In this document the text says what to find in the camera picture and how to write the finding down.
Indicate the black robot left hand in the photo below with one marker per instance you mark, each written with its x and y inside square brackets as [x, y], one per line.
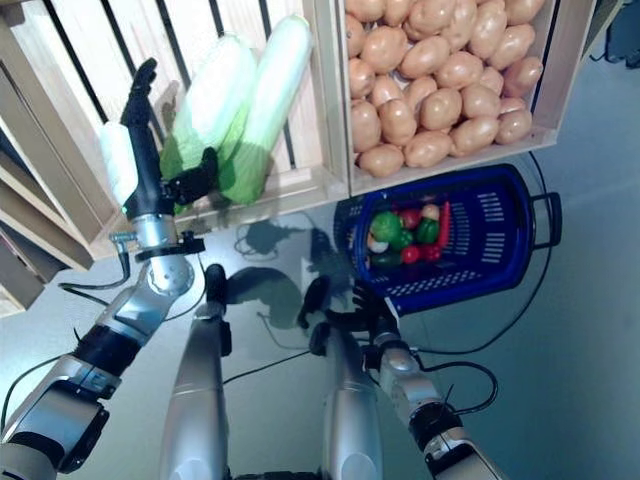
[145, 150]

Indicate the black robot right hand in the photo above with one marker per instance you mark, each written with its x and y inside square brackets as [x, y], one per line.
[360, 315]

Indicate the toy napa cabbage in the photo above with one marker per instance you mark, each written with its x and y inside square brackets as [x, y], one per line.
[215, 90]
[275, 85]

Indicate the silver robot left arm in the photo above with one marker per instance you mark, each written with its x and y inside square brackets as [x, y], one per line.
[125, 305]

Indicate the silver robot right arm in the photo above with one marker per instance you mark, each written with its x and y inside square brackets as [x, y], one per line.
[400, 365]

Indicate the blue plastic shopping basket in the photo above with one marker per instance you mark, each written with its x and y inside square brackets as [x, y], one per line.
[500, 235]

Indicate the black robot right foot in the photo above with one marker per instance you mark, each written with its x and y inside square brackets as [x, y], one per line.
[314, 300]

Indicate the black robot foot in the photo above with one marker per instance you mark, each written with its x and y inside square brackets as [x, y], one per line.
[215, 285]
[314, 300]

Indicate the dark green toy cucumber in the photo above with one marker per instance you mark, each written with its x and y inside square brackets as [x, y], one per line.
[385, 260]

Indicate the white pink toy garlic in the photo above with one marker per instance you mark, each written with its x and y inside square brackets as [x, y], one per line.
[376, 245]

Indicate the red toy tomato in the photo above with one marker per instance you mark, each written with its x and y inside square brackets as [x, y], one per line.
[410, 255]

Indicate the green toy bell pepper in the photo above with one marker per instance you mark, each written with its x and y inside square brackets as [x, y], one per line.
[404, 241]
[428, 231]

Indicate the round green toy cabbage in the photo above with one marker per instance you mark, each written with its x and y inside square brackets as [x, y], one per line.
[385, 227]

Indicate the silver robot right leg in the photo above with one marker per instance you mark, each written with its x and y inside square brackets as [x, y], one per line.
[350, 410]

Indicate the silver robot leg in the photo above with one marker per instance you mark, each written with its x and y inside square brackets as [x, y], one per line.
[195, 390]
[350, 410]

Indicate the red toy apple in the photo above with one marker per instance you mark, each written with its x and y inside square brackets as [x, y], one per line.
[410, 218]

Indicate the red toy chili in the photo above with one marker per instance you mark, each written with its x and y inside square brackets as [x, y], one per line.
[444, 222]

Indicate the peach coloured toy apple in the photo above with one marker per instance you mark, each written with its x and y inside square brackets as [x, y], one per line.
[430, 211]

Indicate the wooden slatted crate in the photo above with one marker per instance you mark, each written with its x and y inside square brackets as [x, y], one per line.
[450, 170]
[300, 182]

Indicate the black robot left foot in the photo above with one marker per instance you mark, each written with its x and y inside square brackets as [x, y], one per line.
[215, 285]

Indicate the tan toy potato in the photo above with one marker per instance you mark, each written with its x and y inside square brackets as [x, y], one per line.
[522, 75]
[427, 148]
[440, 108]
[364, 125]
[475, 136]
[397, 121]
[515, 126]
[425, 56]
[480, 100]
[384, 47]
[457, 70]
[381, 160]
[487, 25]
[512, 45]

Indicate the silver robot left leg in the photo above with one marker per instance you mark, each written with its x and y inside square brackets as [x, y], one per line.
[195, 390]

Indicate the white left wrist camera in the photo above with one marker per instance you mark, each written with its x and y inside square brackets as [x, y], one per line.
[117, 160]

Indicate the wooden display shelf frame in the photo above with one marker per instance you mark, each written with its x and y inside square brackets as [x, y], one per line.
[45, 210]

